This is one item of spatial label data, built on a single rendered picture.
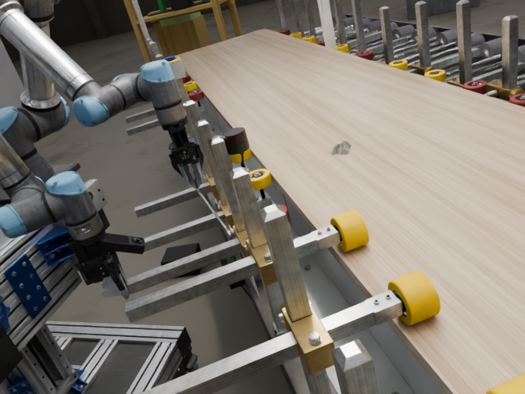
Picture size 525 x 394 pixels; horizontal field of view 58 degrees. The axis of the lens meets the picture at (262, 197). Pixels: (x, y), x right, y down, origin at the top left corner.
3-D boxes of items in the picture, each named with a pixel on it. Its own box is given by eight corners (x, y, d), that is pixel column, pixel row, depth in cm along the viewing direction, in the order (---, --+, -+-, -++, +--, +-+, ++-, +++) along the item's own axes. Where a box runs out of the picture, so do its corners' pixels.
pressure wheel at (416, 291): (399, 282, 77) (382, 279, 85) (417, 329, 77) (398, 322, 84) (431, 270, 78) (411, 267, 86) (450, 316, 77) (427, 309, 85)
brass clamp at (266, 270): (262, 288, 96) (256, 268, 94) (246, 254, 108) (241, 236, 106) (291, 277, 97) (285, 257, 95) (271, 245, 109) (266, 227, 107)
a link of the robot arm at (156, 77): (151, 60, 123) (175, 56, 119) (165, 100, 128) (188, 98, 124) (130, 69, 118) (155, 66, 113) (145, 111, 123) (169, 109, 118)
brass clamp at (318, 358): (306, 377, 75) (300, 355, 72) (280, 323, 86) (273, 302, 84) (342, 362, 75) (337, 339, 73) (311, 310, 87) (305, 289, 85)
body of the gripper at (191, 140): (176, 172, 126) (161, 130, 120) (173, 161, 133) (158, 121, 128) (204, 162, 127) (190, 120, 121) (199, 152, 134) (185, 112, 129)
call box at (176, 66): (169, 84, 179) (162, 63, 176) (167, 80, 185) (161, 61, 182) (187, 78, 180) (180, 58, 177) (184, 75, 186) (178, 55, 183)
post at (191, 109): (223, 222, 182) (184, 103, 159) (222, 217, 185) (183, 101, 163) (232, 219, 182) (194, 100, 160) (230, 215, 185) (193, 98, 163)
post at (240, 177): (283, 349, 115) (231, 175, 92) (280, 339, 118) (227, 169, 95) (297, 343, 115) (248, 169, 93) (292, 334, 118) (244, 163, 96)
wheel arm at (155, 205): (138, 220, 167) (133, 210, 165) (137, 216, 170) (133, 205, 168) (253, 180, 174) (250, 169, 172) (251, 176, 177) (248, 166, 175)
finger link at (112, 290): (109, 305, 122) (95, 277, 118) (132, 296, 123) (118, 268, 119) (109, 312, 120) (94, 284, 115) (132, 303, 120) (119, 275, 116)
